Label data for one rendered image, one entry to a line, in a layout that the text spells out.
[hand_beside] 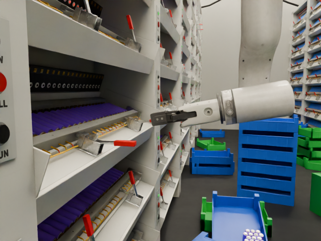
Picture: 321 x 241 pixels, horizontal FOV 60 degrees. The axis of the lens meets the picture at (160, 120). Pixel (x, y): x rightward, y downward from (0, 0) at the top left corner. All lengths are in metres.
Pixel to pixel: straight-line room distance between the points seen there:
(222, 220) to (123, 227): 0.70
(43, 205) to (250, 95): 0.49
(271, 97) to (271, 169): 1.02
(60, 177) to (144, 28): 0.62
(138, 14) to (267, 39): 0.42
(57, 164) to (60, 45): 0.16
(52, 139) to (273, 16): 0.51
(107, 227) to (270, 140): 1.16
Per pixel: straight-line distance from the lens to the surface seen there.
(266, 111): 0.67
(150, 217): 0.97
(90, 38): 0.45
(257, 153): 1.64
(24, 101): 0.30
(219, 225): 1.27
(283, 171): 1.66
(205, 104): 0.65
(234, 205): 1.37
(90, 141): 0.47
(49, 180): 0.36
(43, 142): 0.41
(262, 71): 0.77
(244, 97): 0.66
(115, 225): 0.67
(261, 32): 0.67
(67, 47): 0.40
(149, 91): 0.88
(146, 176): 0.92
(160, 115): 0.70
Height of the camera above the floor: 0.63
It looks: 6 degrees down
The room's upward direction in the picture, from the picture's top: straight up
